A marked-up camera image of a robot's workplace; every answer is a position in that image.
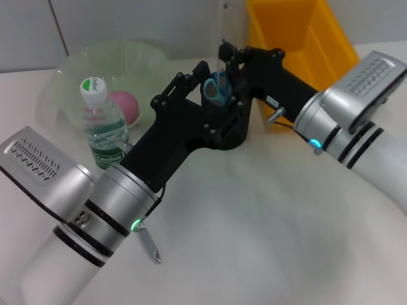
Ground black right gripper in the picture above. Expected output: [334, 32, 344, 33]
[218, 43, 319, 123]

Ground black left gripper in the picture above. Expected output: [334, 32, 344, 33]
[120, 60, 252, 193]

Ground blue scissors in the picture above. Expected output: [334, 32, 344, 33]
[203, 71, 232, 107]

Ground transparent plastic ruler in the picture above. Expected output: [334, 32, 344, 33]
[217, 0, 231, 74]

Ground pink peach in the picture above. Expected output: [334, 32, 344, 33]
[109, 90, 141, 126]

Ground clear green-label water bottle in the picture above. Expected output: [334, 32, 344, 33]
[79, 77, 133, 171]

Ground grey white pen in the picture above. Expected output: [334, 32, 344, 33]
[136, 227, 162, 264]

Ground black mesh pen holder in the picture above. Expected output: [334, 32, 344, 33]
[200, 71, 252, 151]

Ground green glass fruit bowl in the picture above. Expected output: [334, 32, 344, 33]
[38, 39, 179, 131]

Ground yellow plastic bin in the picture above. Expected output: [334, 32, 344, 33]
[247, 0, 362, 93]

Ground grey right arm cable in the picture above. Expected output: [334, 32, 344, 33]
[273, 119, 314, 144]

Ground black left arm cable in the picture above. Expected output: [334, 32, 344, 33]
[144, 184, 168, 217]

